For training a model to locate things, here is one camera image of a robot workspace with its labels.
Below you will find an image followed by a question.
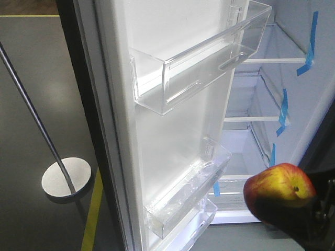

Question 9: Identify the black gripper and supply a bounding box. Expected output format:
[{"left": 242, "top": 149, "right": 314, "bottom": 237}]
[{"left": 255, "top": 168, "right": 334, "bottom": 250}]

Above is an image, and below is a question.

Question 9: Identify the clear upper door bin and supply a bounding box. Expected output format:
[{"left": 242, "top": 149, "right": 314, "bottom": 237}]
[{"left": 128, "top": 1, "right": 272, "bottom": 115}]

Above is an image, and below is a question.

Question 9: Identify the red yellow apple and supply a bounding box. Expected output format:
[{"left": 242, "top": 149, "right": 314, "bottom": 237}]
[{"left": 243, "top": 163, "right": 317, "bottom": 222}]

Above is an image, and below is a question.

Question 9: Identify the silver pole stand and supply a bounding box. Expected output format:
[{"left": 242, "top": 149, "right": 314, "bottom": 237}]
[{"left": 1, "top": 45, "right": 92, "bottom": 199}]

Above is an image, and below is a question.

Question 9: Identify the clear lower door bin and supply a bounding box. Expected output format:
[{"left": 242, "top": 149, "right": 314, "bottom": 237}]
[{"left": 181, "top": 198, "right": 217, "bottom": 250}]

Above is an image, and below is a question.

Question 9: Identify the dark grey fridge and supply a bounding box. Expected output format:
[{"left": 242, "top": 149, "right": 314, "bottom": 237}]
[{"left": 208, "top": 1, "right": 334, "bottom": 224}]

